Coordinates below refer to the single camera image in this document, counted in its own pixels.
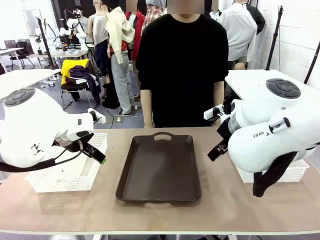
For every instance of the small white perforated basket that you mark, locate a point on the small white perforated basket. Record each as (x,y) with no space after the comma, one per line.
(296,172)

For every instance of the large white perforated basket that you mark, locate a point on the large white perforated basket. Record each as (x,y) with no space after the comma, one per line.
(75,180)

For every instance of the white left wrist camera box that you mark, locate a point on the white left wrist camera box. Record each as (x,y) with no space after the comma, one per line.
(96,117)

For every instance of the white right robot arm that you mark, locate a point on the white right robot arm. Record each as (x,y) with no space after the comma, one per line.
(262,120)

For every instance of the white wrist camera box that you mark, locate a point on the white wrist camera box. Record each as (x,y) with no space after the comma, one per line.
(96,117)
(213,112)

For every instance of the mannequin with white tank top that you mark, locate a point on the mannequin with white tank top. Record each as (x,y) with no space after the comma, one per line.
(100,27)

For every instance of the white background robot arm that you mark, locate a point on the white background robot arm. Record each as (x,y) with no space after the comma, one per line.
(77,27)

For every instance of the person's right forearm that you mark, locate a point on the person's right forearm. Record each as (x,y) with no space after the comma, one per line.
(146,105)

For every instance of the black office chair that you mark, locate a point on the black office chair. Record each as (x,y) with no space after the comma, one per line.
(21,52)

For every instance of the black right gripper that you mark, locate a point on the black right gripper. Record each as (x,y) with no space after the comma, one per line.
(223,132)

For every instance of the person's right hand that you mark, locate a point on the person's right hand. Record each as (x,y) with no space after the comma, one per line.
(149,124)

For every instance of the yellow garment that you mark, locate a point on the yellow garment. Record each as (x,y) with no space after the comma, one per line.
(65,67)

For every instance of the mannequin in red garment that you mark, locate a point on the mannequin in red garment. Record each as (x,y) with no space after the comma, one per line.
(138,27)

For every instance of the black tripod stand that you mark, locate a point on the black tripod stand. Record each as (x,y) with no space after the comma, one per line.
(312,62)
(273,37)
(46,42)

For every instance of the plaid shirt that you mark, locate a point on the plaid shirt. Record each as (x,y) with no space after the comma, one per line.
(152,17)

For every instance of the black jacket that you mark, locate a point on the black jacket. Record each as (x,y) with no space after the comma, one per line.
(257,17)

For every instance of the background work table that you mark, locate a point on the background work table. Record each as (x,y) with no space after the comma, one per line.
(62,53)

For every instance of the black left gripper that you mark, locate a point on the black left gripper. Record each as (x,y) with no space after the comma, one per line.
(73,146)

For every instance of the dark purple garment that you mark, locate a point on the dark purple garment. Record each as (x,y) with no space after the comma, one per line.
(87,77)

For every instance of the person's left forearm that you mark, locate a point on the person's left forearm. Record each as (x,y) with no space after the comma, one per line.
(218,92)

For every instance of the mannequin with beige jacket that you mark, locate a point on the mannequin with beige jacket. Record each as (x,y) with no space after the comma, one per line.
(120,45)

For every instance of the person in black shirt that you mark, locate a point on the person in black shirt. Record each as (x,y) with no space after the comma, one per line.
(182,70)

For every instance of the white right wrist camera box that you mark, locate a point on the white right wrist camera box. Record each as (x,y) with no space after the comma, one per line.
(213,112)

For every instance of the mannequin with white shirt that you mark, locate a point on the mannequin with white shirt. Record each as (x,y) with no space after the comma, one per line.
(237,27)

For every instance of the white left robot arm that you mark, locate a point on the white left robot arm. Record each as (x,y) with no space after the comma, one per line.
(32,120)

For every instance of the black cloth garment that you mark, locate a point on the black cloth garment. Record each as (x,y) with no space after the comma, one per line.
(270,175)

